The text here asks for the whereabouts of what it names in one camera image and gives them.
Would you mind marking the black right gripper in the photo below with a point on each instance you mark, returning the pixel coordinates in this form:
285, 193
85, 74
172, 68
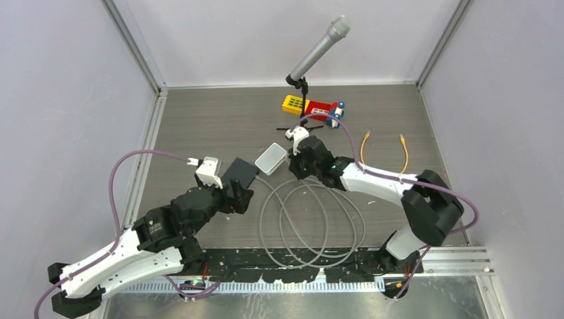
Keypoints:
300, 174

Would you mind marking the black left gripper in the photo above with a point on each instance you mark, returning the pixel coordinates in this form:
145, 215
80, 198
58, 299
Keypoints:
243, 197

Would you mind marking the black network switch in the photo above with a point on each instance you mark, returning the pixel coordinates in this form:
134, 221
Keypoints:
241, 171

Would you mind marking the white network switch box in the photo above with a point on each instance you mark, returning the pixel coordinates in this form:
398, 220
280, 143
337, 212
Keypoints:
271, 159

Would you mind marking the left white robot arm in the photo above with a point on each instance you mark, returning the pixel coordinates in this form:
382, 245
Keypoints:
161, 243

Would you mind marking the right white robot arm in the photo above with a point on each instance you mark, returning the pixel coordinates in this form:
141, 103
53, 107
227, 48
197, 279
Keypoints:
430, 210

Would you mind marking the colourful toy block vehicle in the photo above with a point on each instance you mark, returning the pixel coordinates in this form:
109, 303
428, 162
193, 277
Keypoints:
317, 109

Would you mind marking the black microphone tripod stand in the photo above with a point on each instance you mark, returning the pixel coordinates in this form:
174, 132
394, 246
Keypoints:
304, 101

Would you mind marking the grey handheld microphone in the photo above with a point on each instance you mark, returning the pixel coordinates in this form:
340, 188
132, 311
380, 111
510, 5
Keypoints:
337, 30

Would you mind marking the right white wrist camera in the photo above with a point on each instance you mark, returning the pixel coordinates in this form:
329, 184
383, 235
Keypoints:
296, 135

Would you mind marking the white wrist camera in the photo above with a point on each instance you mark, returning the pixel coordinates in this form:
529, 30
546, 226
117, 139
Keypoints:
296, 135
207, 172

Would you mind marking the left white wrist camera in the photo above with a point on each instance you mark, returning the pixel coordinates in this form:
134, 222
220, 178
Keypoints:
207, 172

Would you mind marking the slotted cable duct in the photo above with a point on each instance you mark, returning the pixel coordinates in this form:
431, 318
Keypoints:
318, 285

